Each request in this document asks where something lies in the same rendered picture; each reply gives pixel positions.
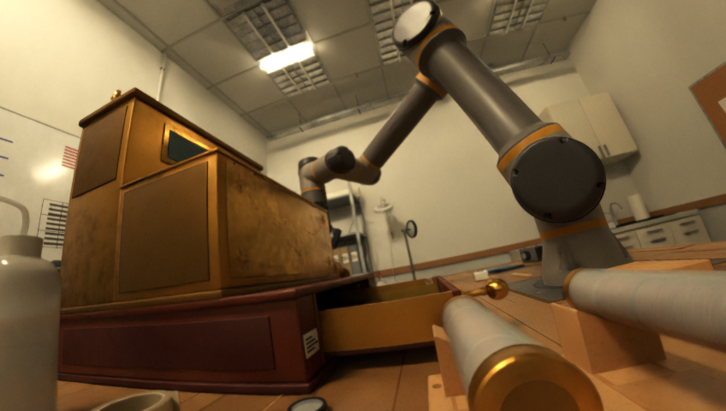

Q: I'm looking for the wooden cash register drawer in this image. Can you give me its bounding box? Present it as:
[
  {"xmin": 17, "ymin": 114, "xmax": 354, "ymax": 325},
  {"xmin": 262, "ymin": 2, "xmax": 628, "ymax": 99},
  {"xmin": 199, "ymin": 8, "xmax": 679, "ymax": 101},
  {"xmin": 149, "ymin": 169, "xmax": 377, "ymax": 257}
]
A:
[{"xmin": 316, "ymin": 276, "xmax": 461, "ymax": 356}]

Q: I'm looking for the brass and wood cash register body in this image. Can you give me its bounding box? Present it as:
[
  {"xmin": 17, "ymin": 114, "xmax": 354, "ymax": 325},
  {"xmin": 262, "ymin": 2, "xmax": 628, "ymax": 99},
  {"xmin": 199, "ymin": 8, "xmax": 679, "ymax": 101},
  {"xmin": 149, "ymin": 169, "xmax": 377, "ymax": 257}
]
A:
[{"xmin": 58, "ymin": 87, "xmax": 377, "ymax": 396}]

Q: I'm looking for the gold drawer knob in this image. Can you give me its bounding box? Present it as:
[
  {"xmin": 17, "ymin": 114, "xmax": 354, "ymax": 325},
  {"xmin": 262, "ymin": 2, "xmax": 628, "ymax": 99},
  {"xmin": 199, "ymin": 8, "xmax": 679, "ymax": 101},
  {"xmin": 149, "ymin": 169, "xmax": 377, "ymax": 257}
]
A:
[{"xmin": 463, "ymin": 278, "xmax": 510, "ymax": 301}]

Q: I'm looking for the wooden tube cradle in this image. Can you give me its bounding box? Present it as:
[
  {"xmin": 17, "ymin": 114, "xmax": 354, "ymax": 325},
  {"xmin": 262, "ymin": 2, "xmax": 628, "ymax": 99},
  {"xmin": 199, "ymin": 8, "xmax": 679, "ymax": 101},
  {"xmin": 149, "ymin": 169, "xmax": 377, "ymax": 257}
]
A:
[
  {"xmin": 426, "ymin": 324, "xmax": 474, "ymax": 411},
  {"xmin": 550, "ymin": 299, "xmax": 668, "ymax": 376}
]

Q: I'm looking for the white coin tube gold cap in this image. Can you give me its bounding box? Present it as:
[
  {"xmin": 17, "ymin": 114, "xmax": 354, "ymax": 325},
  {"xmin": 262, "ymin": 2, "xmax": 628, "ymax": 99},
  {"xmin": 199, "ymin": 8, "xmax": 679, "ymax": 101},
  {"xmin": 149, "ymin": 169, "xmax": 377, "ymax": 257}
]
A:
[
  {"xmin": 441, "ymin": 295, "xmax": 606, "ymax": 411},
  {"xmin": 562, "ymin": 267, "xmax": 726, "ymax": 350}
]

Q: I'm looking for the grey metal shelf unit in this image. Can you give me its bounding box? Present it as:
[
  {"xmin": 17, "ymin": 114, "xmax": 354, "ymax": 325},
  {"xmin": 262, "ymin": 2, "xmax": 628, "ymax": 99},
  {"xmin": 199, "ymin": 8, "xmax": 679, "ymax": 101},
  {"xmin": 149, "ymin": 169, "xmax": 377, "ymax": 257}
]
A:
[{"xmin": 325, "ymin": 189, "xmax": 376, "ymax": 277}]

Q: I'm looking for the stand with round gauge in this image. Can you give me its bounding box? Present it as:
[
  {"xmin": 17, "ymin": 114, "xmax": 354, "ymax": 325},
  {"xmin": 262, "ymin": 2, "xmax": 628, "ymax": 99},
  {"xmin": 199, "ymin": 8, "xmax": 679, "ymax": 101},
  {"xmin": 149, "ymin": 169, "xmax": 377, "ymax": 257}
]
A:
[{"xmin": 401, "ymin": 219, "xmax": 420, "ymax": 282}]

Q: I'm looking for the bright ceiling light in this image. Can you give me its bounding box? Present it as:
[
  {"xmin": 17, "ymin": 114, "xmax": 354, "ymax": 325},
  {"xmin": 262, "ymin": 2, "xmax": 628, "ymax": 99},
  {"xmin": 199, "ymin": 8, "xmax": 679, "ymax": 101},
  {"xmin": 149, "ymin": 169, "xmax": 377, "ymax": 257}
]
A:
[{"xmin": 258, "ymin": 39, "xmax": 317, "ymax": 75}]

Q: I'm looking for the grey round bowl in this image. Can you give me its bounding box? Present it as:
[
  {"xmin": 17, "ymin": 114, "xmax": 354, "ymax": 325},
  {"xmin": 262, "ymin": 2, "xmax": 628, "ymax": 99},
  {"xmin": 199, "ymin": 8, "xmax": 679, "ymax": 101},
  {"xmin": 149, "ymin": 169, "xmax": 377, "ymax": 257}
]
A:
[{"xmin": 90, "ymin": 390, "xmax": 182, "ymax": 411}]

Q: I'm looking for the white paper towel roll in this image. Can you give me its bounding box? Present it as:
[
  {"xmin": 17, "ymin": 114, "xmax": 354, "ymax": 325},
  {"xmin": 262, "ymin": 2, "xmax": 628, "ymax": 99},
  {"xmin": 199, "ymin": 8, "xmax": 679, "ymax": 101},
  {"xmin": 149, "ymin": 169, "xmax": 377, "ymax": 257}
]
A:
[{"xmin": 626, "ymin": 193, "xmax": 652, "ymax": 223}]

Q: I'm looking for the whiteboard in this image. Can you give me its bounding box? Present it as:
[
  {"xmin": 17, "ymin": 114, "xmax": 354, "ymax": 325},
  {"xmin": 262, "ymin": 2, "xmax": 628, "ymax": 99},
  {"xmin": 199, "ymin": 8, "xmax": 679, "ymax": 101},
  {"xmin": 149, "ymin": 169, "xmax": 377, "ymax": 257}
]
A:
[{"xmin": 0, "ymin": 104, "xmax": 81, "ymax": 263}]

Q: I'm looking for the white plastic bottle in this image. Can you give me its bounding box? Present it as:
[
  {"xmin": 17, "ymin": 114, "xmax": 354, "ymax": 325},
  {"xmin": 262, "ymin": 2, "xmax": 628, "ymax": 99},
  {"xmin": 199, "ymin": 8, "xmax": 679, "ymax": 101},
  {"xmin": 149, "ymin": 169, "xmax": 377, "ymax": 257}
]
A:
[{"xmin": 0, "ymin": 195, "xmax": 62, "ymax": 411}]

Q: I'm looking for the white counter with drawers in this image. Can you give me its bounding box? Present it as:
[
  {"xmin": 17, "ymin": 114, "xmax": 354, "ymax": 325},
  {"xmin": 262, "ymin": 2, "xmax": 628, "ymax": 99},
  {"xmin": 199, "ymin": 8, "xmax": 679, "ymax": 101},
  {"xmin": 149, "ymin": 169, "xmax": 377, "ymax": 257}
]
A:
[{"xmin": 610, "ymin": 209, "xmax": 713, "ymax": 251}]

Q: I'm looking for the brown framed notice board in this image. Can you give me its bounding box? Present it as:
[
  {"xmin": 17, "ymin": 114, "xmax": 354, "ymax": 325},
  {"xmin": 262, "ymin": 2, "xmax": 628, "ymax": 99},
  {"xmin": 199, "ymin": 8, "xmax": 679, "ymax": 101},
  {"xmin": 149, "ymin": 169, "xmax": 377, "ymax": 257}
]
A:
[{"xmin": 688, "ymin": 62, "xmax": 726, "ymax": 150}]

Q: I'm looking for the white wall lamp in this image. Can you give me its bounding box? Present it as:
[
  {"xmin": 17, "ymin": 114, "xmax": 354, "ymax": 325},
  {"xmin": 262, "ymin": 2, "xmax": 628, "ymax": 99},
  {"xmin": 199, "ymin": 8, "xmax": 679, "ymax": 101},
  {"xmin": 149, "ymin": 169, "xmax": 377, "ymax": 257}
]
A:
[{"xmin": 372, "ymin": 198, "xmax": 399, "ymax": 241}]

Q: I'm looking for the grey base plate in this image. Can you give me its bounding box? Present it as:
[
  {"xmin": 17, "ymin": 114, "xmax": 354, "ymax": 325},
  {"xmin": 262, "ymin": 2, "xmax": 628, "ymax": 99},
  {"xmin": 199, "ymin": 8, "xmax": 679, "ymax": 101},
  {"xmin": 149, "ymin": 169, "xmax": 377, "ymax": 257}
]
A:
[{"xmin": 507, "ymin": 277, "xmax": 568, "ymax": 304}]

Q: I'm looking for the white wall pipe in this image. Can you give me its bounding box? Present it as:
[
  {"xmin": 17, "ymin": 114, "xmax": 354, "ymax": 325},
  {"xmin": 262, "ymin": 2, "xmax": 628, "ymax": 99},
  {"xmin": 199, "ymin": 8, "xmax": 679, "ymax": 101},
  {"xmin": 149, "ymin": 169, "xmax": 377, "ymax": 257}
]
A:
[{"xmin": 154, "ymin": 51, "xmax": 169, "ymax": 104}]

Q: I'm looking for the white wall cabinet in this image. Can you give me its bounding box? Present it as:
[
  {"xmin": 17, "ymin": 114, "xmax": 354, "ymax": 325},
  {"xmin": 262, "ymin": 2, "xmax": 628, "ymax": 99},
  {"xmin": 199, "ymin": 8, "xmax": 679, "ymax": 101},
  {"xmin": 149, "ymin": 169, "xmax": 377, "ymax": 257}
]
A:
[{"xmin": 538, "ymin": 92, "xmax": 640, "ymax": 166}]

